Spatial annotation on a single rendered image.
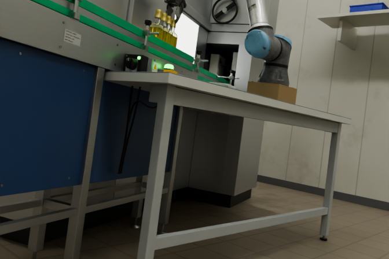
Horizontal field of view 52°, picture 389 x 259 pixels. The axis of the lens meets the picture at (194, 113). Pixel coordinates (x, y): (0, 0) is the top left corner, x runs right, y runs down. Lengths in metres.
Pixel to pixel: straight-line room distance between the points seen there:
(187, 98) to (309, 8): 3.74
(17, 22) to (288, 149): 3.98
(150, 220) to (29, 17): 0.72
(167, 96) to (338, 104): 3.43
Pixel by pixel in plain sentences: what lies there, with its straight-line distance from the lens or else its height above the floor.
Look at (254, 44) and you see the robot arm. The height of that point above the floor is 0.98.
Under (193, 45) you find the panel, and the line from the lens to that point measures 2.90.
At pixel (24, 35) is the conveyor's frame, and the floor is 0.78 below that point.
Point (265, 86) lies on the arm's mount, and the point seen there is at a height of 0.81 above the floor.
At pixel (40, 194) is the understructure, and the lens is 1.62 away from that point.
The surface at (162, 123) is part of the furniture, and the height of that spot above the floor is 0.59.
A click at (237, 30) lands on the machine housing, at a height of 1.35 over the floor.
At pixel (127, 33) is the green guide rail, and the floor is 0.92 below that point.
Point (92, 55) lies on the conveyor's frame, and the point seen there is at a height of 0.78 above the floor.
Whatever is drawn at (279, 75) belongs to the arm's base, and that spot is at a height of 0.87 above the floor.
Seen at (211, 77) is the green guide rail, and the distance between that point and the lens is 2.82.
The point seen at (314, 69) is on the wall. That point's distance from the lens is 4.79.
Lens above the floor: 0.60
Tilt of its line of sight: 1 degrees up
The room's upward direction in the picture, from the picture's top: 7 degrees clockwise
